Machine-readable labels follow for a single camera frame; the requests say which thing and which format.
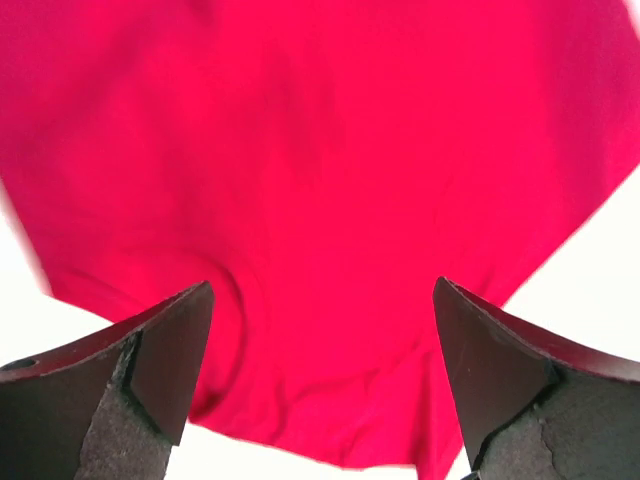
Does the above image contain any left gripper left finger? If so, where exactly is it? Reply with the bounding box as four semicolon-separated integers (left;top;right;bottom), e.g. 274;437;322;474
1;282;214;479

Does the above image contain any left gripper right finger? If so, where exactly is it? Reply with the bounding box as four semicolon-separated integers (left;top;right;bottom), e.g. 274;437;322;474
433;277;639;479

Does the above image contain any red t shirt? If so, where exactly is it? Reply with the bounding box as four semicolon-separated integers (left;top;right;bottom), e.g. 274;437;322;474
1;1;639;479

